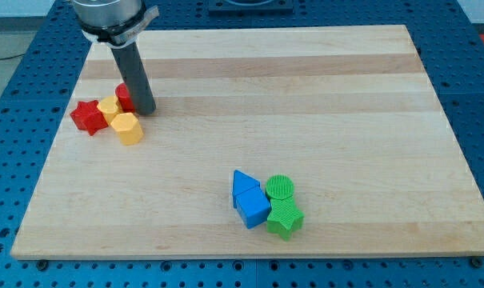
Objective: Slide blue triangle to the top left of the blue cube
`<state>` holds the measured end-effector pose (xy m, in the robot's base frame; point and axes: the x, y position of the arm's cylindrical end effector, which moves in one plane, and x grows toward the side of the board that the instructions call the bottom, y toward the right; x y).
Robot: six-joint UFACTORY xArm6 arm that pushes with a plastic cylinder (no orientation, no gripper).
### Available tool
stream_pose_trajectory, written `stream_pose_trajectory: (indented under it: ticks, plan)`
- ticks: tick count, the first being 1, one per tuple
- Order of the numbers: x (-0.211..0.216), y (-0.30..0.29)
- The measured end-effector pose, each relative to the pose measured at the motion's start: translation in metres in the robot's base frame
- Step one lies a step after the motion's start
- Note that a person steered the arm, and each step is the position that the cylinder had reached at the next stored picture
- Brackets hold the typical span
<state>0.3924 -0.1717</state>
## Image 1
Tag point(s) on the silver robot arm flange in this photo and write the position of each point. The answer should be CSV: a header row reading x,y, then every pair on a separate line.
x,y
116,23

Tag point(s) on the blue triangle block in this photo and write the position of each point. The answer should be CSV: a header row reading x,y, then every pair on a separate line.
x,y
241,183

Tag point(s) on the blue cube block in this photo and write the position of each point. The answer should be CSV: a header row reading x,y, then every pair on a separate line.
x,y
253,207

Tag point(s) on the green cylinder block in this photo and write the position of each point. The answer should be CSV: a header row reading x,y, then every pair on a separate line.
x,y
279,187

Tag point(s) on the green star block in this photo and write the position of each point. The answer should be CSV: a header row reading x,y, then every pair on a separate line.
x,y
284,218

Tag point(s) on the wooden board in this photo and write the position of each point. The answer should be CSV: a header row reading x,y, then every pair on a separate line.
x,y
348,113

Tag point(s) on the yellow hexagon block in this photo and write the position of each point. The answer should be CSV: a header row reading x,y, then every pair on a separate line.
x,y
128,129

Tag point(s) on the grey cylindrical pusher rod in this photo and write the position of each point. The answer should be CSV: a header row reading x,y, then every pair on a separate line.
x,y
133,74

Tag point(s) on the red cylinder block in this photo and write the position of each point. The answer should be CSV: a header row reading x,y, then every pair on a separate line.
x,y
124,99

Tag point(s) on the yellow heart block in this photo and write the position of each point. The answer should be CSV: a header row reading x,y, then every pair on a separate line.
x,y
110,107

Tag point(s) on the red star block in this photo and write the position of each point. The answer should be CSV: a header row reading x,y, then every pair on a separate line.
x,y
86,116

